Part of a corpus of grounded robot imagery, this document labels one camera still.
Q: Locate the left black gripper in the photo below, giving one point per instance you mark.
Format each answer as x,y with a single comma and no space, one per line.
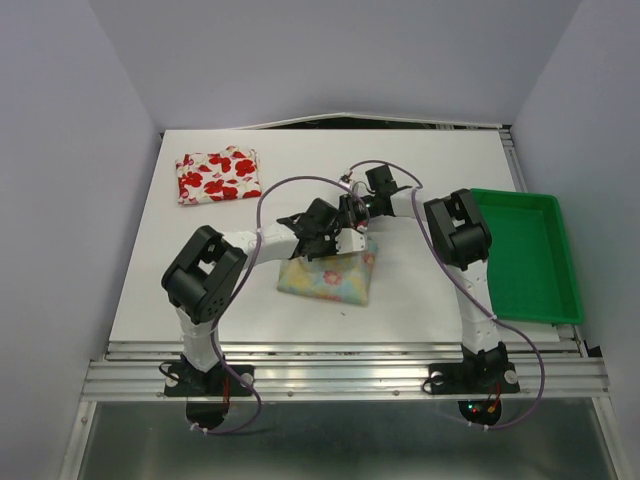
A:
332,232

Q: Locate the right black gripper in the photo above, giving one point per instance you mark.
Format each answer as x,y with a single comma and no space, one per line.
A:
347,216

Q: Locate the pastel floral skirt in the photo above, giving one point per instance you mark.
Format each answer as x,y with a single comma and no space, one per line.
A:
341,278

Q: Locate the red poppy print skirt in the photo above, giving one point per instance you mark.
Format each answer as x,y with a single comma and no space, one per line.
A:
226,175

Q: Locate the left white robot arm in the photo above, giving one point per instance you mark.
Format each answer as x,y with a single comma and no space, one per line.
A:
202,281

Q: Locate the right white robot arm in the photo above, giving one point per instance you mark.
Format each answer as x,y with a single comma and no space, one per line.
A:
457,236

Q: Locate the green plastic tray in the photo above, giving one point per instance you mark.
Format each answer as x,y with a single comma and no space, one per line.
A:
531,274

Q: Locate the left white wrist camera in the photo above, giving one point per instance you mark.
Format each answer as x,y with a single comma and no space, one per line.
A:
351,241

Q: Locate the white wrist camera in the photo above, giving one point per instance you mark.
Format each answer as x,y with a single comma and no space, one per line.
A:
351,241
346,179

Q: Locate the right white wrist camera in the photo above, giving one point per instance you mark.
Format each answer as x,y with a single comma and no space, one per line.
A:
346,179

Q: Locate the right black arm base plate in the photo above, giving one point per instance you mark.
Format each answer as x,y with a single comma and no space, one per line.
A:
466,378

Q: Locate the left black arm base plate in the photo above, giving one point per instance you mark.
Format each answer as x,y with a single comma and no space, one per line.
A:
182,380

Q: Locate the aluminium rail frame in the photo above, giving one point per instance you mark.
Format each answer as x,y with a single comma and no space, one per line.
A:
322,372

